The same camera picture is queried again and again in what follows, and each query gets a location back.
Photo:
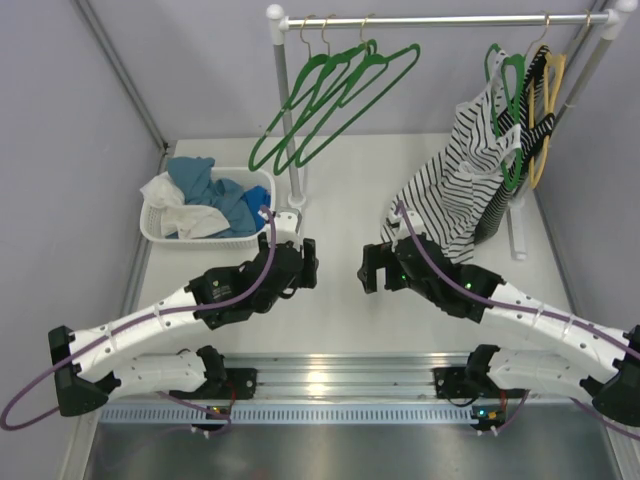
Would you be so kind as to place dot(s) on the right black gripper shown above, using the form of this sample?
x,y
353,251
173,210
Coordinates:
x,y
378,256

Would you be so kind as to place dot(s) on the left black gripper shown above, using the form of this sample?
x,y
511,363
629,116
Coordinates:
x,y
304,265

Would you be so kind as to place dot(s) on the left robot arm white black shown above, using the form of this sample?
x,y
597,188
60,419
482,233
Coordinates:
x,y
121,358

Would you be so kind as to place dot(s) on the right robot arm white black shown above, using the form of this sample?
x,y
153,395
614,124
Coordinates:
x,y
575,358

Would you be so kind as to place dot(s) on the white black striped tank top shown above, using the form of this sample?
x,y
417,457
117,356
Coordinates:
x,y
451,190

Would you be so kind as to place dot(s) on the green hanger holding striped top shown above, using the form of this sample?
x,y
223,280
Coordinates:
x,y
513,107

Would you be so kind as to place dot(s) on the bright blue garment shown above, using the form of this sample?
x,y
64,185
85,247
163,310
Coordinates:
x,y
255,198

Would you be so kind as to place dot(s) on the teal blue shirt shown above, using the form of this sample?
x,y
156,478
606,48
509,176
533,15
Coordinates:
x,y
193,176

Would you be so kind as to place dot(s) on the white plastic laundry basket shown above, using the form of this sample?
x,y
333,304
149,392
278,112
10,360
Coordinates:
x,y
246,179

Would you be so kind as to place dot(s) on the black striped dark garment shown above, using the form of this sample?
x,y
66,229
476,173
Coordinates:
x,y
533,108

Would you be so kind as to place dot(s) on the silver clothes rack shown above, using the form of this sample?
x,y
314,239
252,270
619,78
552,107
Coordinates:
x,y
612,18

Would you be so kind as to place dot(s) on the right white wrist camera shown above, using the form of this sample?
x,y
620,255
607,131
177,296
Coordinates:
x,y
394,231

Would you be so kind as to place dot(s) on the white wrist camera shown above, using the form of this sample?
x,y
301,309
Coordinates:
x,y
285,227
394,231

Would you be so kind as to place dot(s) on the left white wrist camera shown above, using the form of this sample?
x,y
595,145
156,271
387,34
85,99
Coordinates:
x,y
285,227

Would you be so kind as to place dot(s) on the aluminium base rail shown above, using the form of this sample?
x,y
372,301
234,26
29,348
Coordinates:
x,y
345,377

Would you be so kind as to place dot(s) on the white slotted cable duct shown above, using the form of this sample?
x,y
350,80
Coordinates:
x,y
303,414

